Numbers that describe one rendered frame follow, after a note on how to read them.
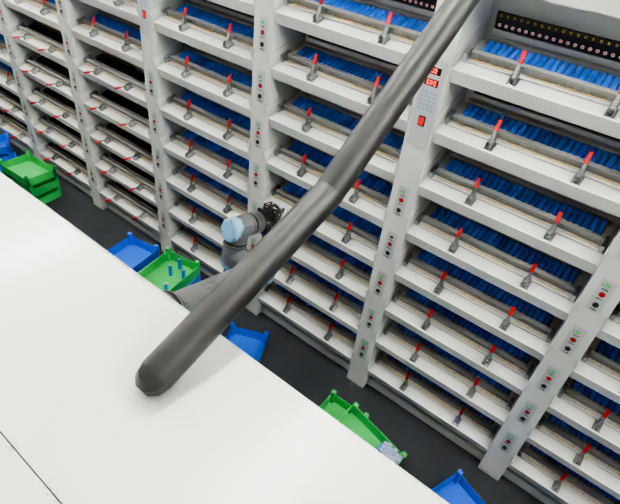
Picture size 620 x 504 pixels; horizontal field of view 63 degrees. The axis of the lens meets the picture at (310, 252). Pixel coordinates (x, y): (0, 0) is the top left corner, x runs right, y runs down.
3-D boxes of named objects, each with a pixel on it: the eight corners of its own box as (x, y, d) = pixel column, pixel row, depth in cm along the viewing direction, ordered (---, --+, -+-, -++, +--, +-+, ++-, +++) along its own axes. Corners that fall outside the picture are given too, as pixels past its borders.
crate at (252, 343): (248, 388, 239) (249, 377, 234) (208, 376, 241) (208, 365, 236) (268, 342, 262) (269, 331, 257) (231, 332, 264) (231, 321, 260)
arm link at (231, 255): (237, 278, 194) (242, 250, 188) (214, 265, 198) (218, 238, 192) (251, 270, 201) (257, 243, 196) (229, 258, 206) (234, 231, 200)
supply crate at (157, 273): (159, 309, 229) (157, 296, 224) (125, 291, 235) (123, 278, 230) (200, 273, 250) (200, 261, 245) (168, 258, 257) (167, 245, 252)
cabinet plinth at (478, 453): (501, 474, 218) (505, 468, 215) (166, 247, 313) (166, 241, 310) (514, 448, 228) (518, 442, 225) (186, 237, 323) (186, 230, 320)
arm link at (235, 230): (216, 238, 192) (220, 214, 188) (239, 230, 202) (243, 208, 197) (234, 248, 188) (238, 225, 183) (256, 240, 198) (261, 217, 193)
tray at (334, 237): (374, 268, 207) (374, 254, 199) (264, 207, 233) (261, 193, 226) (400, 237, 216) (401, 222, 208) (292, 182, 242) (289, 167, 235)
